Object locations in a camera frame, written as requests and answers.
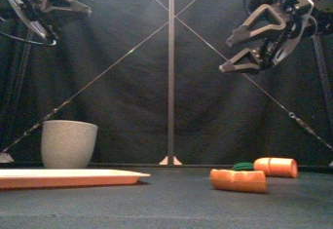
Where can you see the metal post foot bracket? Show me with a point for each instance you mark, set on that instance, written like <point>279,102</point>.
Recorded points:
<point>169,161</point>

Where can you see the metal corner foot bracket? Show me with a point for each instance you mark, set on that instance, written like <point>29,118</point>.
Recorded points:
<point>5,158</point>

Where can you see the grey speckled cup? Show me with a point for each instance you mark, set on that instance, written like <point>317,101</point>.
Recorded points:
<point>68,143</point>

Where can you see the green toy carrot top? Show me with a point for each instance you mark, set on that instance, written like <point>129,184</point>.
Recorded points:
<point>242,166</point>

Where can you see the vertical metal frame post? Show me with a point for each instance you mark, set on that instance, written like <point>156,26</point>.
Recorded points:
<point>171,77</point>

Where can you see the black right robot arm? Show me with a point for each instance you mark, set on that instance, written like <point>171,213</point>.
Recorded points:
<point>322,8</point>

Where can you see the orange toy cylinder piece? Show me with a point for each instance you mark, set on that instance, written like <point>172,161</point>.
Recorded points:
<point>276,167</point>

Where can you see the black cloth backdrop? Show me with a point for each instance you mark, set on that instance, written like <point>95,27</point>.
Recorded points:
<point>129,116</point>

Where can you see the orange toy carrot piece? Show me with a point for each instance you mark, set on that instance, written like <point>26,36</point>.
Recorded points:
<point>238,181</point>

